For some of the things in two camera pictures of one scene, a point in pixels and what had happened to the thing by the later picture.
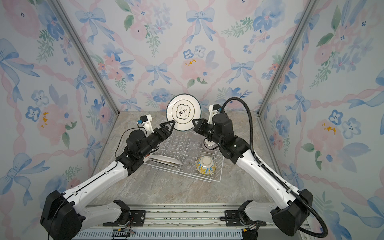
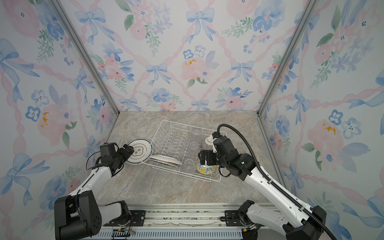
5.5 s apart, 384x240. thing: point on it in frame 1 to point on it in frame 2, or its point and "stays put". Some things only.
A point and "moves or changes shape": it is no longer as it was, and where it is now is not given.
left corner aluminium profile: [90, 63] stays put
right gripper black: [202, 126] to [210, 154]
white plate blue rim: [165, 159] stays put
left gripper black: [164, 132] to [126, 154]
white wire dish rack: [184, 153] stays put
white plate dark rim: [183, 108] moves or changes shape
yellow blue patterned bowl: [206, 165] stays put
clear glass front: [189, 163] stays put
